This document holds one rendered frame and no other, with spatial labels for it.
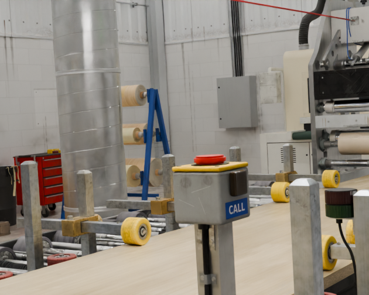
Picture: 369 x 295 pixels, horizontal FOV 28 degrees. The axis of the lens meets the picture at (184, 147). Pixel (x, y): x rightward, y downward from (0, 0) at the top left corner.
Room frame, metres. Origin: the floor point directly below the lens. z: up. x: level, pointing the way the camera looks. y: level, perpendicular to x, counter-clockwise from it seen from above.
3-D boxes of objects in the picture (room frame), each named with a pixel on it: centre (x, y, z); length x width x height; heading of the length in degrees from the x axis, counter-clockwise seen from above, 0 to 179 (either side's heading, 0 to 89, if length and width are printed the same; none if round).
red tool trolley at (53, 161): (9.71, 1.86, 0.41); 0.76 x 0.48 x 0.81; 151
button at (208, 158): (0.91, -0.03, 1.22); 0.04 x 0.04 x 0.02
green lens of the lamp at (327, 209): (1.36, -0.29, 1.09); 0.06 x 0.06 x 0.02
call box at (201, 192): (0.91, -0.03, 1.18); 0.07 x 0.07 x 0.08; 55
